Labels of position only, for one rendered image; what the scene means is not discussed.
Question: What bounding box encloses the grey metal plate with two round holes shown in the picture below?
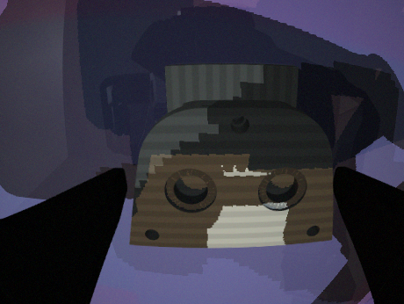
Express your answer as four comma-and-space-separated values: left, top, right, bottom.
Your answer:
130, 99, 334, 248

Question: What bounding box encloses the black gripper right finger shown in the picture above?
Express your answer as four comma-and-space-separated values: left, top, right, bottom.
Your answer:
333, 166, 404, 304

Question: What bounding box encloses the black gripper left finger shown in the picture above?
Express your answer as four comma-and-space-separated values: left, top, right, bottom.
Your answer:
0, 167, 127, 304

